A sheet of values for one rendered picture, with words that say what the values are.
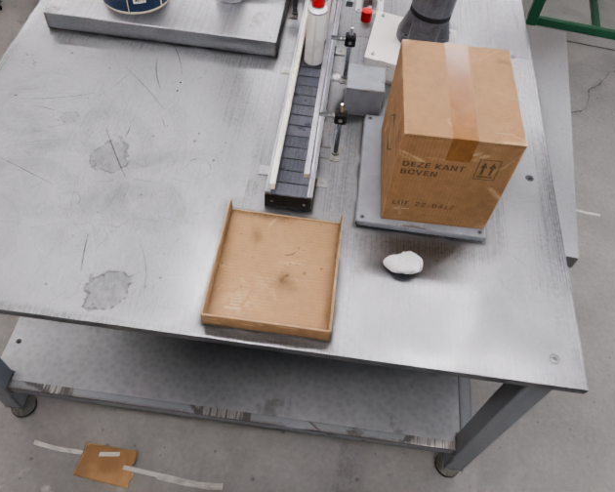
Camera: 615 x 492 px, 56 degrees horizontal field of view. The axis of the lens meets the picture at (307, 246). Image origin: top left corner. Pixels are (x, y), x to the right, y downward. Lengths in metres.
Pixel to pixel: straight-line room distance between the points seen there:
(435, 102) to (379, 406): 0.95
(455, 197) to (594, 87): 2.24
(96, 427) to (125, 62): 1.13
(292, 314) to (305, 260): 0.14
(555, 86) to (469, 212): 0.66
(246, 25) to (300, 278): 0.84
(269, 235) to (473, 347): 0.50
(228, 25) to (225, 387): 1.06
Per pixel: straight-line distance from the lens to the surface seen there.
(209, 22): 1.80
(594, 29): 3.49
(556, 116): 1.78
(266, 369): 1.81
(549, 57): 1.99
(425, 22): 1.71
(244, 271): 1.25
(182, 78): 1.69
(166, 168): 1.45
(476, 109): 1.23
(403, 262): 1.26
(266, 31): 1.76
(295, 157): 1.39
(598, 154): 3.08
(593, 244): 2.69
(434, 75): 1.29
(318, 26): 1.57
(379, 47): 1.72
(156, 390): 1.81
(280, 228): 1.31
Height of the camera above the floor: 1.89
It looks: 55 degrees down
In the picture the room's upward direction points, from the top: 7 degrees clockwise
